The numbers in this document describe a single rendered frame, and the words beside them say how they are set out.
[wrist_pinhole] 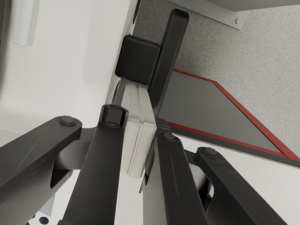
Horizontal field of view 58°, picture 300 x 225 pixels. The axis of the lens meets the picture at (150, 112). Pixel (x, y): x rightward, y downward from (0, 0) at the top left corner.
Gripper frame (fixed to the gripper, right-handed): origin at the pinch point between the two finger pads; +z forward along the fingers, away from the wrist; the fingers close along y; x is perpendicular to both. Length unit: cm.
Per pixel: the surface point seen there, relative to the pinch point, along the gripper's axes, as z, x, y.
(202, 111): 36.2, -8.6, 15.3
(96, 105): 0.8, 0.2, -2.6
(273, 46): 91, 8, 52
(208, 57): 92, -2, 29
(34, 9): 9.4, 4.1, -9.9
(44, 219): 15.1, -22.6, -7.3
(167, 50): 2.3, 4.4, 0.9
